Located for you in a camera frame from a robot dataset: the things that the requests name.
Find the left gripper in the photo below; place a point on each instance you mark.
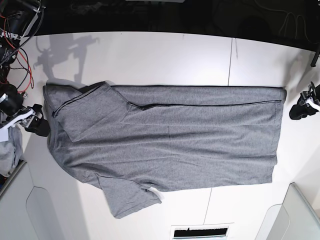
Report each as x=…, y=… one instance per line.
x=309, y=103

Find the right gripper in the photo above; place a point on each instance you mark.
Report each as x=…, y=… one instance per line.
x=30, y=117

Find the dark grey t-shirt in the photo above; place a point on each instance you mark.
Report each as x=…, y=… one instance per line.
x=135, y=141

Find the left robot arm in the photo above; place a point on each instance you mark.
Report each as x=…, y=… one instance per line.
x=308, y=74

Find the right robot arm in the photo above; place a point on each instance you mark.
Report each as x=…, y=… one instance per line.
x=20, y=20

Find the light grey clothes pile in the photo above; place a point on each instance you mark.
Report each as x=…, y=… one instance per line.
x=11, y=152

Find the left white bin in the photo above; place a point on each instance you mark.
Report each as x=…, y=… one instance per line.
x=26, y=211

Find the white bin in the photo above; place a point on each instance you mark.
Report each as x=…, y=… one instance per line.
x=26, y=211
x=294, y=219

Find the right white bin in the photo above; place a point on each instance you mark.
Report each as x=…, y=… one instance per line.
x=294, y=219

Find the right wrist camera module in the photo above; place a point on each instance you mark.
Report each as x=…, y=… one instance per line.
x=4, y=134

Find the white table cable slot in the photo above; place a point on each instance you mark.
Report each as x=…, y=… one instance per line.
x=201, y=232

